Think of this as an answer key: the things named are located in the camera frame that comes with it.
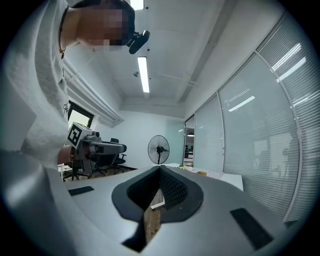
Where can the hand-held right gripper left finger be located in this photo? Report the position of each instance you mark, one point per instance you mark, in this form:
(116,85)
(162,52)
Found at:
(95,215)

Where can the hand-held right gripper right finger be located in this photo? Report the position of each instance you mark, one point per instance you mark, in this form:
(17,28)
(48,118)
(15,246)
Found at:
(215,225)

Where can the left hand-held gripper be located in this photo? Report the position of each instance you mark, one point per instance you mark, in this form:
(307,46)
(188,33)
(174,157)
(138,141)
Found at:
(86,152)

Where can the person's left forearm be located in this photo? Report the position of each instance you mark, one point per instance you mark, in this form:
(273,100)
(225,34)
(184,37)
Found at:
(65,155)

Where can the black framed window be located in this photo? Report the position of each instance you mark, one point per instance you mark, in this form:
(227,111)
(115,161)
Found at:
(80,117)

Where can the black standing fan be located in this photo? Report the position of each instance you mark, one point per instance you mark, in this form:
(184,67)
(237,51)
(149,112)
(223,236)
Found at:
(158,147)

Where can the white table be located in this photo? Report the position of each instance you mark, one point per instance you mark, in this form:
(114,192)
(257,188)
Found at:
(225,180)

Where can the white ceiling pipes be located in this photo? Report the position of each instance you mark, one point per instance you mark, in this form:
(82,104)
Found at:
(95,100)

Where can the small white desk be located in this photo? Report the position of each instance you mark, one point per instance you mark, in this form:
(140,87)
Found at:
(65,170)

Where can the small potted plant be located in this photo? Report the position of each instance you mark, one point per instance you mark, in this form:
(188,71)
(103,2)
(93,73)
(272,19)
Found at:
(192,164)

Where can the ceiling smoke detector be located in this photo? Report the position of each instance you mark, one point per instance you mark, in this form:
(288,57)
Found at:
(136,74)

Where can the glass door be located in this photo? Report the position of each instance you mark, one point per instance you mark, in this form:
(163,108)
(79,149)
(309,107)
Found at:
(190,140)

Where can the long ceiling light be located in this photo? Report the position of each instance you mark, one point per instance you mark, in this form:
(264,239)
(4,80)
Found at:
(143,75)
(137,3)

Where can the person's grey sweatshirt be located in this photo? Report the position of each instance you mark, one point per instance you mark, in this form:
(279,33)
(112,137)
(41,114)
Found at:
(37,87)

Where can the glass partition with blinds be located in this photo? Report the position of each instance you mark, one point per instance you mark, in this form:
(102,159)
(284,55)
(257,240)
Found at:
(262,130)

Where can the person's head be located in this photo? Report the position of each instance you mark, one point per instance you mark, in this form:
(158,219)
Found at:
(100,25)

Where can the black head camera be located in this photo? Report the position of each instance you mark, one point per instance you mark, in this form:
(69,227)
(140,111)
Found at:
(138,42)

